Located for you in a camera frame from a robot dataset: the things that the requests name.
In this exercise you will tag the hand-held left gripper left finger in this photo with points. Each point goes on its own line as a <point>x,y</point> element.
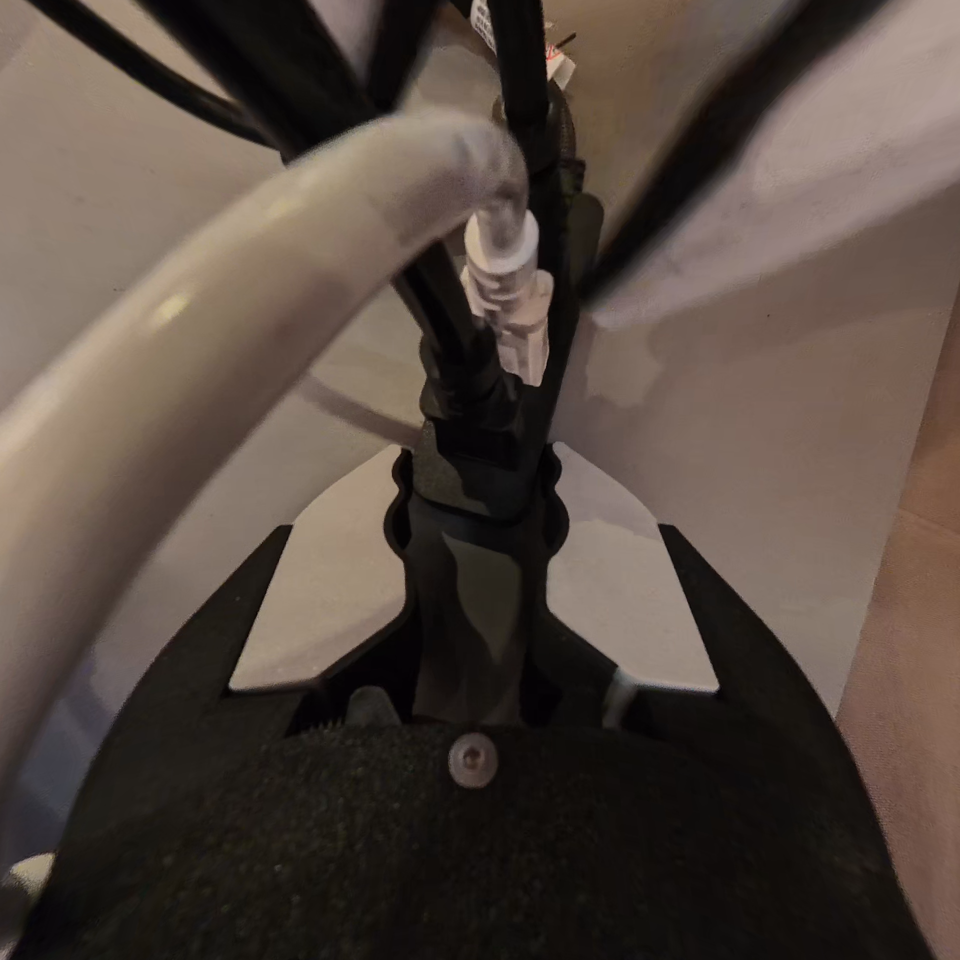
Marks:
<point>322,585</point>

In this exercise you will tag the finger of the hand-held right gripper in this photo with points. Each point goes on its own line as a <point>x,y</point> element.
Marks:
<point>825,150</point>

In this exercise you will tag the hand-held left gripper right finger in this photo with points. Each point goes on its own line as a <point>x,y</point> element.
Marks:
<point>630,592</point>

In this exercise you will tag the grey desk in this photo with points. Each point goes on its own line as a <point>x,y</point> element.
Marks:
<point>750,450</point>

